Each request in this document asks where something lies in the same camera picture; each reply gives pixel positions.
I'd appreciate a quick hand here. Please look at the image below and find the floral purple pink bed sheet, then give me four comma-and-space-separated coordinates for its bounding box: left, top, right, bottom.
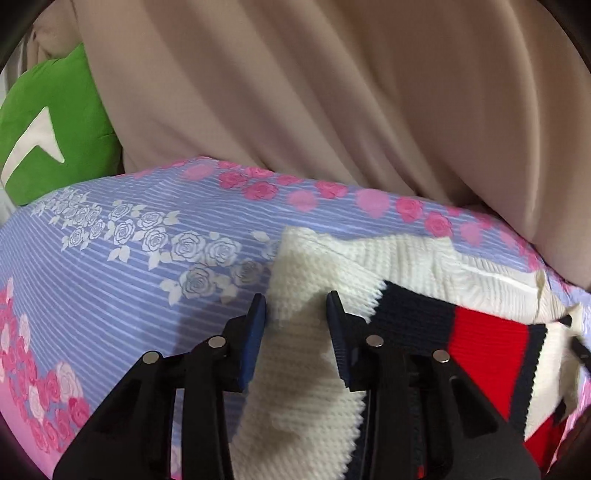
0, 156, 591, 480

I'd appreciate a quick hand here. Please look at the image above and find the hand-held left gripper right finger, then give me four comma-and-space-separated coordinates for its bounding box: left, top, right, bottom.
325, 291, 541, 480

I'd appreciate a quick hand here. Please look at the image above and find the white knitted sweater striped trim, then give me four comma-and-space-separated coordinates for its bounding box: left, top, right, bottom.
228, 226, 591, 480

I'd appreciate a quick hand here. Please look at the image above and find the green cushion with white mark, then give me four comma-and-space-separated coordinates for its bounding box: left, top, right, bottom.
0, 44, 122, 206

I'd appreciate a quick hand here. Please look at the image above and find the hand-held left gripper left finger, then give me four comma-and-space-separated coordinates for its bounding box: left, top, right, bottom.
53, 294, 269, 480

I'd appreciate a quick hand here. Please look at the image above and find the beige curtain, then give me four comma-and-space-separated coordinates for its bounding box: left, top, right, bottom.
34, 0, 591, 291

